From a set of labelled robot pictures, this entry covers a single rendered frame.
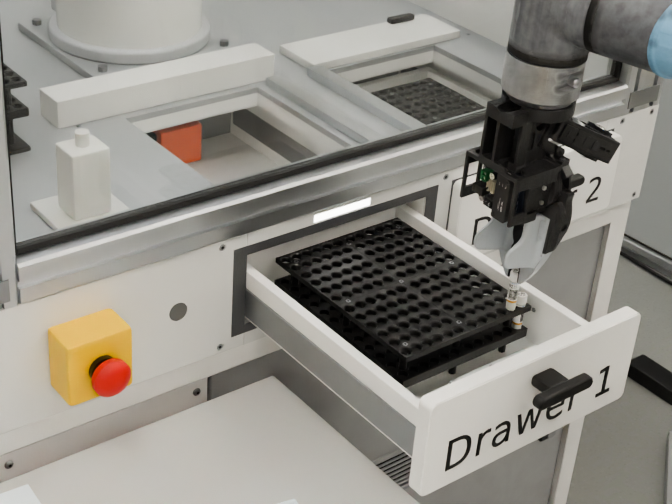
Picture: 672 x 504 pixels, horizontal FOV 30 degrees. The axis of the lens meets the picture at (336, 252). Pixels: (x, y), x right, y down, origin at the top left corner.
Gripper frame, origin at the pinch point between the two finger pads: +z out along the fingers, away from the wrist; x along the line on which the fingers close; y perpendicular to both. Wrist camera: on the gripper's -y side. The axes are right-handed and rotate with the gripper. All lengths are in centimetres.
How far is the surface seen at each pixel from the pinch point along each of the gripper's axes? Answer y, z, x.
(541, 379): 8.3, 3.6, 11.9
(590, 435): -88, 96, -46
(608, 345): -2.7, 4.4, 10.8
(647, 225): -154, 87, -89
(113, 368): 40.3, 6.2, -13.8
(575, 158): -29.8, 3.7, -19.1
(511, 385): 11.3, 3.8, 10.8
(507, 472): -32, 60, -21
